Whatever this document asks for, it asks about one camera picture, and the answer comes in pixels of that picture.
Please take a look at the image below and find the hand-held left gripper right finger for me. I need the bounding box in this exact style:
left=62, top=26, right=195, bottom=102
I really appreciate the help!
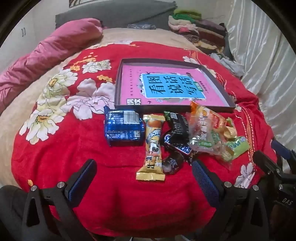
left=191, top=159, right=270, bottom=241

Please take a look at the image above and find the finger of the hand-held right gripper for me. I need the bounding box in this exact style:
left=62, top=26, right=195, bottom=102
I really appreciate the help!
left=270, top=138, right=296, bottom=163
left=253, top=150, right=287, bottom=177

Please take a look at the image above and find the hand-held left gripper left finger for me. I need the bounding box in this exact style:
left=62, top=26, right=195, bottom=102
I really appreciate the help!
left=22, top=159, right=97, bottom=241

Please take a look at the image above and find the light green snack packet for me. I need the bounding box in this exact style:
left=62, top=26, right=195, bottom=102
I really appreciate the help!
left=225, top=136, right=250, bottom=161

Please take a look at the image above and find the dark round pie packet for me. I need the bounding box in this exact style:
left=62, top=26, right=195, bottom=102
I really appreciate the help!
left=162, top=152, right=185, bottom=175

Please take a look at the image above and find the brown chocolate bar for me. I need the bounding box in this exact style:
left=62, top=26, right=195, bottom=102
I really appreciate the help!
left=162, top=133, right=193, bottom=158

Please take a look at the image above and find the yellow green candy packet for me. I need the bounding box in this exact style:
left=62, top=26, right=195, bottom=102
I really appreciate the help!
left=221, top=118, right=238, bottom=140

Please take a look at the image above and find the yellow snack bar packet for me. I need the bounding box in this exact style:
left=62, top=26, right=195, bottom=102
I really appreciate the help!
left=136, top=114, right=166, bottom=181

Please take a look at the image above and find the black snack packet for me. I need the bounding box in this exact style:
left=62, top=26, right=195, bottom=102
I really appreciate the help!
left=164, top=111, right=190, bottom=144

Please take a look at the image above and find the orange rice cracker packet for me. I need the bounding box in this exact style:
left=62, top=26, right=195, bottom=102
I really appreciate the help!
left=190, top=101, right=229, bottom=131

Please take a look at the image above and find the blue cookie packet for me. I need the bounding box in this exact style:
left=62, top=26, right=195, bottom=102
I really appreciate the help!
left=103, top=105, right=146, bottom=147

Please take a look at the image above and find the dark shallow box tray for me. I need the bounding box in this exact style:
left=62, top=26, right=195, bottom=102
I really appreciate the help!
left=114, top=58, right=236, bottom=113

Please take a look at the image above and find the red floral blanket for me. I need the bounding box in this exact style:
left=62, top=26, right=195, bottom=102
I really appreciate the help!
left=14, top=42, right=278, bottom=238

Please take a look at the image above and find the white grey cloth bundle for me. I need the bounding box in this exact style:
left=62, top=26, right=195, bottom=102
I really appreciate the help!
left=209, top=53, right=245, bottom=77

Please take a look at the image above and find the white satin curtain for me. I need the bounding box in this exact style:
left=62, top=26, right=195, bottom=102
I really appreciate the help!
left=225, top=0, right=296, bottom=149

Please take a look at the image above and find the pink book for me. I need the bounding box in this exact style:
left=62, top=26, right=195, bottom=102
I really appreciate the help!
left=120, top=65, right=230, bottom=107

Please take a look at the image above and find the pink quilt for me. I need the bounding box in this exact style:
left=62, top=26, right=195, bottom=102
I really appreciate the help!
left=0, top=18, right=104, bottom=114

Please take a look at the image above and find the stack of folded clothes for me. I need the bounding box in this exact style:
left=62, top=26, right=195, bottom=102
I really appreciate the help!
left=168, top=8, right=229, bottom=56

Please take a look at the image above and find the white wardrobe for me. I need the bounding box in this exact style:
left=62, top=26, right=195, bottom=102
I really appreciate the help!
left=0, top=7, right=70, bottom=77

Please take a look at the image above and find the grey patterned cloth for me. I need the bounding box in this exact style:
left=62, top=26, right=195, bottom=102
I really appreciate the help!
left=127, top=22, right=157, bottom=30

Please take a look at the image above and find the grey headboard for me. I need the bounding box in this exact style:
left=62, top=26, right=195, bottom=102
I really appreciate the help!
left=55, top=0, right=178, bottom=29

